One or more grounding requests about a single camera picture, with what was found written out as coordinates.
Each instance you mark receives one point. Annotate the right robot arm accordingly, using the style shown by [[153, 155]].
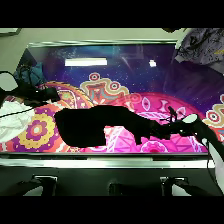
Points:
[[213, 136]]

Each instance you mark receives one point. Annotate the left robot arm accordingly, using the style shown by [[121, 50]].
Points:
[[31, 91]]

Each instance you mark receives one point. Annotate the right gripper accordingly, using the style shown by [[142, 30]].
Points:
[[160, 129]]

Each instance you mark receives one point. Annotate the teal garment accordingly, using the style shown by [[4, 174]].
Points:
[[32, 74]]

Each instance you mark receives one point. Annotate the white garment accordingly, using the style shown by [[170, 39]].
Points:
[[11, 121]]

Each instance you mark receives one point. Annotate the black garment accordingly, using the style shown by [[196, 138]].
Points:
[[90, 125]]

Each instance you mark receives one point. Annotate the silver frame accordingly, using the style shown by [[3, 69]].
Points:
[[100, 163]]

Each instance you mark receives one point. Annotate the heap of clothes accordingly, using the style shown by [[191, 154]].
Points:
[[201, 46]]

